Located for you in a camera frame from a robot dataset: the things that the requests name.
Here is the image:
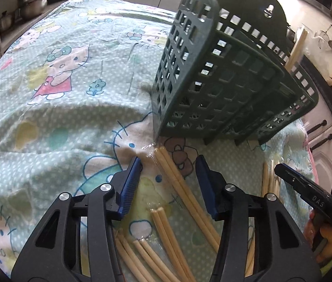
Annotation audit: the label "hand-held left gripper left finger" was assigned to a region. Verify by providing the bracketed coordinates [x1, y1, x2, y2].
[10, 156, 142, 282]

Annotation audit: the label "stacked steel pots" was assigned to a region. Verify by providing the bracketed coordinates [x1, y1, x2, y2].
[19, 0, 52, 19]

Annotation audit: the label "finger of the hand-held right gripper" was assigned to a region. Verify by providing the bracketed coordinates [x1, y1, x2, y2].
[274, 164, 332, 232]

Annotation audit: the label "dark green plastic utensil basket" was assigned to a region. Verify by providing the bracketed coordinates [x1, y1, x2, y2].
[151, 0, 320, 147]

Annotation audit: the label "orange and yellow object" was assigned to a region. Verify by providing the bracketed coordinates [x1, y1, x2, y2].
[307, 211, 332, 272]

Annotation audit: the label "small steel pot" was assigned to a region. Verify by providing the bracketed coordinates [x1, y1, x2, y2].
[0, 11, 17, 31]

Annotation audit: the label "wooden chopstick pair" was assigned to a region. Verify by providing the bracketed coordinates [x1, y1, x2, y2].
[154, 146, 221, 253]
[115, 232, 144, 282]
[285, 27, 306, 69]
[150, 207, 197, 282]
[247, 160, 281, 275]
[132, 239, 181, 282]

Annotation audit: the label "wire mesh strainer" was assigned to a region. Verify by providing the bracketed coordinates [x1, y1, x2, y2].
[314, 18, 332, 50]

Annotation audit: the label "cartoon cat printed tablecloth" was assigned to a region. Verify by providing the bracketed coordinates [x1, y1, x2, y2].
[0, 0, 316, 282]

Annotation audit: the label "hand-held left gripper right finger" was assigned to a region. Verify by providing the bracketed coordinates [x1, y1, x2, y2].
[195, 155, 322, 282]

